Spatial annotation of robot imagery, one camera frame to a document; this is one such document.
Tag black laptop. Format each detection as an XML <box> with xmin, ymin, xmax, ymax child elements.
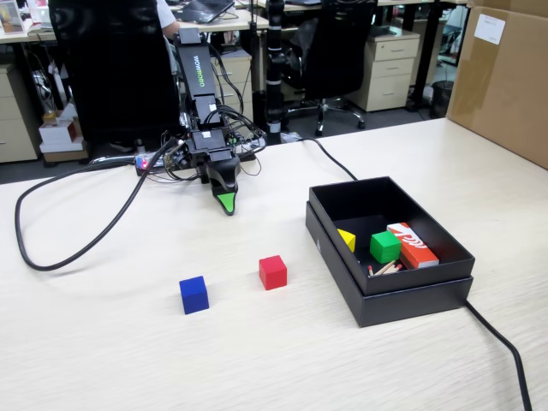
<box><xmin>182</xmin><ymin>0</ymin><xmax>236</xmax><ymax>25</ymax></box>

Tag person in white shirt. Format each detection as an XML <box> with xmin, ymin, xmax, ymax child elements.
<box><xmin>156</xmin><ymin>0</ymin><xmax>181</xmax><ymax>39</ymax></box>

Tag black cardboard box tray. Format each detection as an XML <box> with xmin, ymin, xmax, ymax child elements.
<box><xmin>308</xmin><ymin>175</ymin><xmax>477</xmax><ymax>296</ymax></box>

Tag yellow wooden block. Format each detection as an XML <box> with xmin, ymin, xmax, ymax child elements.
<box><xmin>337</xmin><ymin>228</ymin><xmax>357</xmax><ymax>253</ymax></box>

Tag blue wooden cube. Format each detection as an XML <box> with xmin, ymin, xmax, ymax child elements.
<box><xmin>178</xmin><ymin>275</ymin><xmax>211</xmax><ymax>315</ymax></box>

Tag large brown cardboard box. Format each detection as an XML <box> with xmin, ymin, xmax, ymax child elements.
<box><xmin>444</xmin><ymin>0</ymin><xmax>548</xmax><ymax>170</ymax></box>

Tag thick black looped cable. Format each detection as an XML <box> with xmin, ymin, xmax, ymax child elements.
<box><xmin>14</xmin><ymin>158</ymin><xmax>151</xmax><ymax>272</ymax></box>

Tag black trash bin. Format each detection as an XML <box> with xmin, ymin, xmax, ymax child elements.
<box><xmin>430</xmin><ymin>80</ymin><xmax>455</xmax><ymax>120</ymax></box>

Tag black pole with white bands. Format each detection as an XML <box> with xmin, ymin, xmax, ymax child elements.
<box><xmin>265</xmin><ymin>0</ymin><xmax>286</xmax><ymax>145</ymax></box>

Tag controller board with red LED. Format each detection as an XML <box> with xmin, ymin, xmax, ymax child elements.
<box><xmin>134</xmin><ymin>152</ymin><xmax>166</xmax><ymax>176</ymax></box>

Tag red wooden cube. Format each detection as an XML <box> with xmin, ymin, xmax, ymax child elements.
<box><xmin>258</xmin><ymin>254</ymin><xmax>289</xmax><ymax>291</ymax></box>

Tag beige pedestal behind wires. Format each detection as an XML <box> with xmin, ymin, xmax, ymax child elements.
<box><xmin>209</xmin><ymin>54</ymin><xmax>253</xmax><ymax>116</ymax></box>

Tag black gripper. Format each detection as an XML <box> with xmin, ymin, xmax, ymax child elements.
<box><xmin>190</xmin><ymin>129</ymin><xmax>240</xmax><ymax>217</ymax></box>

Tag black star-base office chair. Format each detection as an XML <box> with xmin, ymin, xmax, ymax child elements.
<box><xmin>284</xmin><ymin>0</ymin><xmax>378</xmax><ymax>137</ymax></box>

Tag beige three-drawer pedestal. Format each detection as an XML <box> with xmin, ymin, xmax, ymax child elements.
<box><xmin>344</xmin><ymin>29</ymin><xmax>421</xmax><ymax>113</ymax></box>

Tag orange and white matchbox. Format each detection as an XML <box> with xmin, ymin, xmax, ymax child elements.
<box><xmin>386</xmin><ymin>222</ymin><xmax>441</xmax><ymax>270</ymax></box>

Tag beige wide drawer cabinet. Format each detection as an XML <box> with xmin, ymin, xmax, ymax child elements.
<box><xmin>0</xmin><ymin>63</ymin><xmax>42</xmax><ymax>164</ymax></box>

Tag white stacked cartons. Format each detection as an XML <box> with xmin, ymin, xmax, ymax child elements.
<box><xmin>38</xmin><ymin>109</ymin><xmax>86</xmax><ymax>164</ymax></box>

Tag beige office desk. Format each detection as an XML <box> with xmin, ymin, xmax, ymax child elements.
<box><xmin>0</xmin><ymin>6</ymin><xmax>271</xmax><ymax>44</ymax></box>

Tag green wooden cube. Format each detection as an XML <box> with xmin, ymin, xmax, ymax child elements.
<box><xmin>369</xmin><ymin>231</ymin><xmax>402</xmax><ymax>265</ymax></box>

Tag black open box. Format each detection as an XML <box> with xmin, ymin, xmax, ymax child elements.
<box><xmin>305</xmin><ymin>200</ymin><xmax>474</xmax><ymax>329</ymax></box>

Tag thick black long cable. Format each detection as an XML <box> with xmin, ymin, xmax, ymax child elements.
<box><xmin>295</xmin><ymin>136</ymin><xmax>534</xmax><ymax>411</ymax></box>

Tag desk calendar card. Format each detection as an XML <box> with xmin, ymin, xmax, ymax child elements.
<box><xmin>0</xmin><ymin>0</ymin><xmax>27</xmax><ymax>35</ymax></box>

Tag black mesh office chair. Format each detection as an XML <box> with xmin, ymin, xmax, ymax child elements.
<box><xmin>47</xmin><ymin>0</ymin><xmax>181</xmax><ymax>146</ymax></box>

